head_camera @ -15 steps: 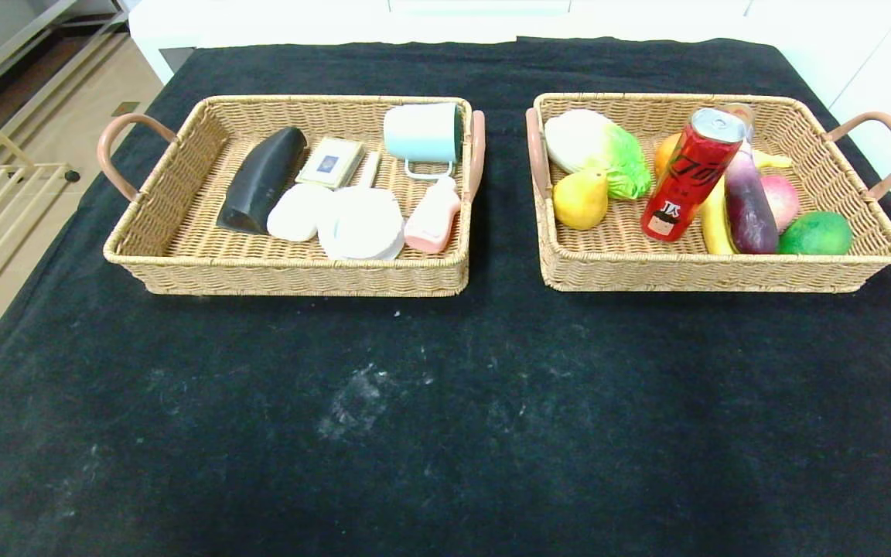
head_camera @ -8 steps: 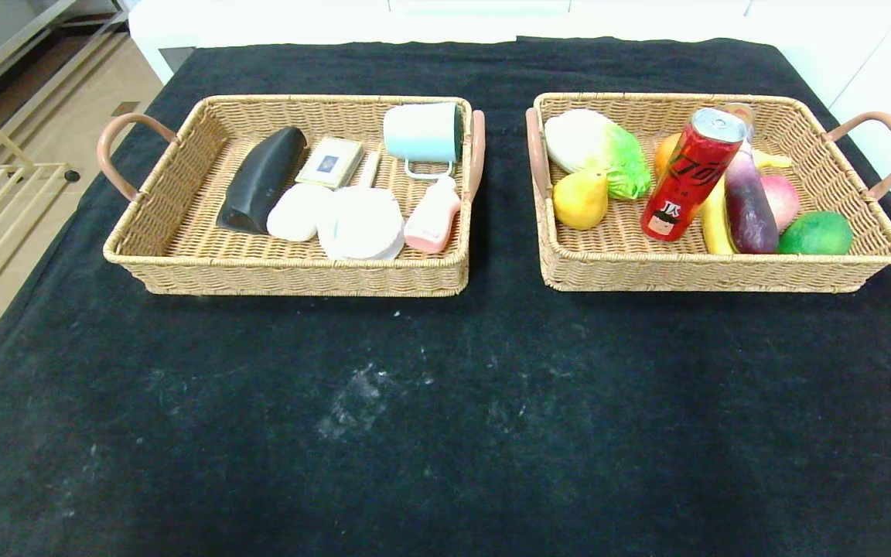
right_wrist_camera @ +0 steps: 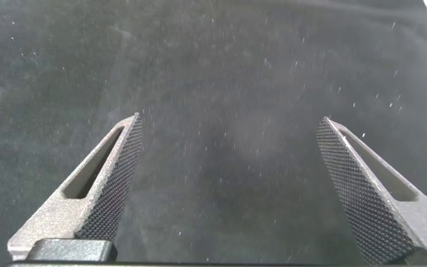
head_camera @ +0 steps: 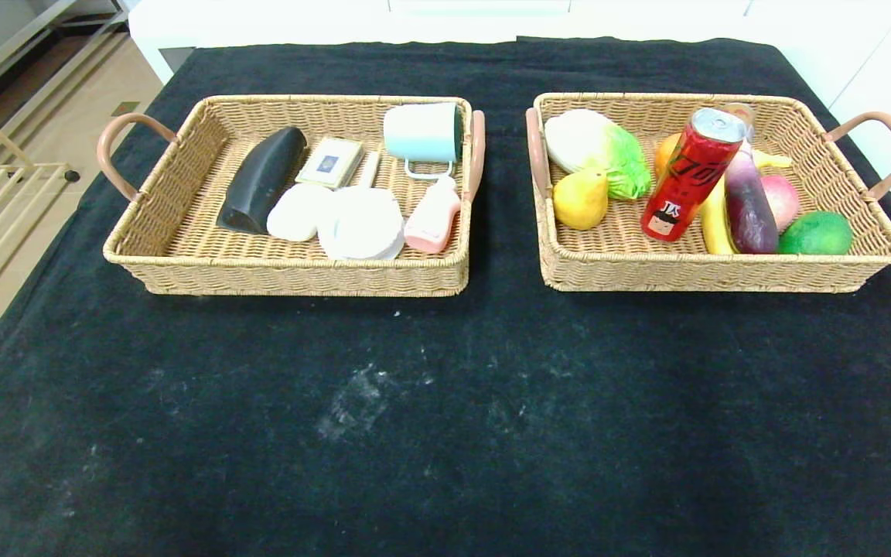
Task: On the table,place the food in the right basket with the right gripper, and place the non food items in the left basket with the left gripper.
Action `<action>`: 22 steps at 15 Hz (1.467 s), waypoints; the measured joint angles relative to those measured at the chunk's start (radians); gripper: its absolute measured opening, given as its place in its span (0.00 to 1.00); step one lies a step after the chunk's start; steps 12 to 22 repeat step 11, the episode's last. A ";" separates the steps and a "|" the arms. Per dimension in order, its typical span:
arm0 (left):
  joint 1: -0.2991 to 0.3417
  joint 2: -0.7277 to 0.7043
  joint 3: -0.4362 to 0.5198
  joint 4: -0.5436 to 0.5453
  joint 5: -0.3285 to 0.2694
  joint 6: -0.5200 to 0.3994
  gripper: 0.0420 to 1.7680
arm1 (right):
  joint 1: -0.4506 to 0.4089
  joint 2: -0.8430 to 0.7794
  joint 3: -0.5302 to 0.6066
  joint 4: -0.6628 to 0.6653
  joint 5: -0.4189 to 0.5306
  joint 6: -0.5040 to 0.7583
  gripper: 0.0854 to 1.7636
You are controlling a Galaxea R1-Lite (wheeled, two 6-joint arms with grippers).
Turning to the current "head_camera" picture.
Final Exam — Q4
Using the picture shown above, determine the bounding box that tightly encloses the pink small bottle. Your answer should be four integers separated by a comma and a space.
404, 176, 463, 255

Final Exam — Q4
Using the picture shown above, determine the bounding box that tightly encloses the purple eggplant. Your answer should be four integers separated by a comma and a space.
725, 141, 780, 255

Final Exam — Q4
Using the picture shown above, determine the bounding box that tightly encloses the black felt table cloth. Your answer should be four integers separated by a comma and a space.
0, 36, 891, 557

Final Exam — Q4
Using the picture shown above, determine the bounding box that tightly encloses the yellow banana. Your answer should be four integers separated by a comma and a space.
700, 149, 794, 255

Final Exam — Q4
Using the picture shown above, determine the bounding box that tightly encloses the white round container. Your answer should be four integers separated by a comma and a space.
318, 187, 406, 261

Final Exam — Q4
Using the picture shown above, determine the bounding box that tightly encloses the yellow pear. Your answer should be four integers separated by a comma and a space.
552, 168, 610, 231

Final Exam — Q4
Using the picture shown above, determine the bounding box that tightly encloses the red apple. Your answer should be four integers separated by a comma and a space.
761, 175, 801, 231

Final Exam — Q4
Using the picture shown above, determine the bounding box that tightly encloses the black curved plastic object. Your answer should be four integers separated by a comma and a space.
216, 126, 309, 235

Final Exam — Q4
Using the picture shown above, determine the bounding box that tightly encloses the red cola can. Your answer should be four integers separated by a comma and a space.
640, 108, 748, 242

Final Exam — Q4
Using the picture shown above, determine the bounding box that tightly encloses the green mango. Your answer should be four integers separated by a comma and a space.
777, 211, 854, 255

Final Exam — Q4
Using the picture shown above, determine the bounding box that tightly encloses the wicker basket with food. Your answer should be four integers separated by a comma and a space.
524, 92, 891, 293

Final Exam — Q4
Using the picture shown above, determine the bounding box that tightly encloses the wicker basket with household items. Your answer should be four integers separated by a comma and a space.
97, 94, 486, 297

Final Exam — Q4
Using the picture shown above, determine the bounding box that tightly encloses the orange fruit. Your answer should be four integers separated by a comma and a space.
653, 132, 683, 182

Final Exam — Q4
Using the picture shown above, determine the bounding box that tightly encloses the white soap bar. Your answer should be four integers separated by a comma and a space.
266, 183, 334, 242

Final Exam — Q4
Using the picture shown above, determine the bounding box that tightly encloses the small white card box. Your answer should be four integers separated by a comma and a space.
295, 136, 365, 190

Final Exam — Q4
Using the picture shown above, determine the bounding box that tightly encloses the green white cabbage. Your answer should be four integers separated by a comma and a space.
543, 109, 653, 200

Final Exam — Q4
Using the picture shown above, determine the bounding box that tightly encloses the mint green cup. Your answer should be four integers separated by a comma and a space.
382, 102, 464, 181

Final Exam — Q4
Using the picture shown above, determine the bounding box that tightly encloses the grey metal shelf frame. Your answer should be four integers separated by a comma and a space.
0, 0, 126, 98

